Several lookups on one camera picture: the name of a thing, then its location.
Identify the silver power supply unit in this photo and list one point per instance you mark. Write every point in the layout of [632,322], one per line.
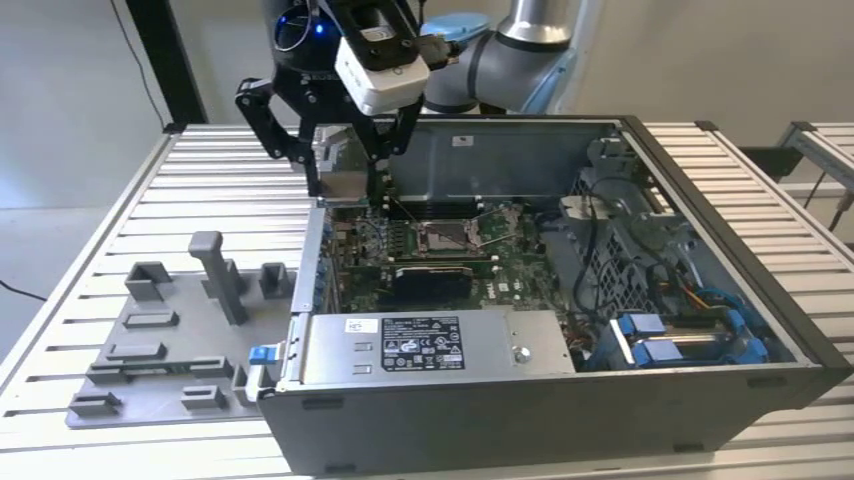
[334,350]

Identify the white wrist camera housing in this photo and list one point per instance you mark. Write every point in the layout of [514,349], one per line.
[388,90]

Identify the grey metal drive cage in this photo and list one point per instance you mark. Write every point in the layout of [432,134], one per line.
[614,250]

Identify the green motherboard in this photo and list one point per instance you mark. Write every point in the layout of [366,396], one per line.
[521,272]

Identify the CPU socket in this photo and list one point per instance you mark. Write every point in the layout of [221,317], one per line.
[444,240]

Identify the black upright post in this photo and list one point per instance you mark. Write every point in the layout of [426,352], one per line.
[170,60]

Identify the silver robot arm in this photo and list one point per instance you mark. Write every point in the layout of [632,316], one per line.
[521,55]

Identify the blue disk carrier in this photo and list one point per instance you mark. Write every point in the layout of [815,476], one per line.
[657,351]
[647,323]

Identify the black open PC case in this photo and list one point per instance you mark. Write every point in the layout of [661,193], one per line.
[468,425]

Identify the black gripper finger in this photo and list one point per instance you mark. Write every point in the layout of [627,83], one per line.
[268,125]
[394,135]

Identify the blue case latch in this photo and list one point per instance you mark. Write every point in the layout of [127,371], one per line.
[260,355]

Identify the black graphics card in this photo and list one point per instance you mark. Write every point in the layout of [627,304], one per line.
[430,282]

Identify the metal slat side table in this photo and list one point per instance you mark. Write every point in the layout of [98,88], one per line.
[828,140]

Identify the grey plastic parts rack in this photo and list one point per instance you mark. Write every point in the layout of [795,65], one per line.
[181,360]

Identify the black RAM slot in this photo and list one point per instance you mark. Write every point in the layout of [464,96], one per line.
[441,202]

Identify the silver square CPU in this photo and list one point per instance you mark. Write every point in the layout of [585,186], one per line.
[344,185]

